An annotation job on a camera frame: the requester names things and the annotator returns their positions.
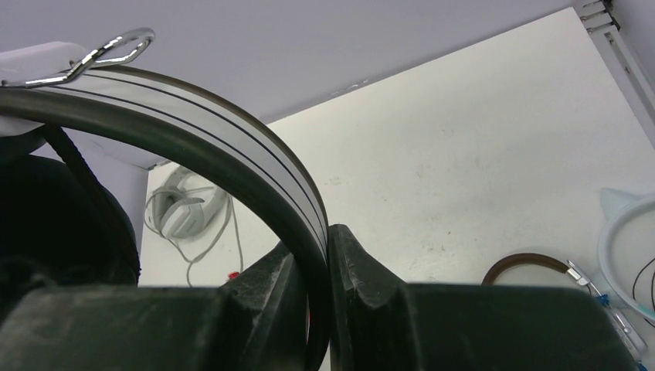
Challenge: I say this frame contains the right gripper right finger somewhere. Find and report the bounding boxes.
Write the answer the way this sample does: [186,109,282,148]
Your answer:
[327,224,637,370]

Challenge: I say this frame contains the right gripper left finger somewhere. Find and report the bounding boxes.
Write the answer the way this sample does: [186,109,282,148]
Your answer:
[1,245,307,370]

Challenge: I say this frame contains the brown headphones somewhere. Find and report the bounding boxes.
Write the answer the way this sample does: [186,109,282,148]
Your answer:
[481,253,602,297]

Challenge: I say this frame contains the black and white headphones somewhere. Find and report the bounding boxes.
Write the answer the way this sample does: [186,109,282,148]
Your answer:
[1,28,332,370]

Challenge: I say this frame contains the teal cat-ear headphones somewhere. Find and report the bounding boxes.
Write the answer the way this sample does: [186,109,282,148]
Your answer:
[597,188,654,325]

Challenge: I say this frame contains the grey white headphones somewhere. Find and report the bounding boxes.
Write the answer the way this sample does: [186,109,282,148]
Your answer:
[143,165,245,288]

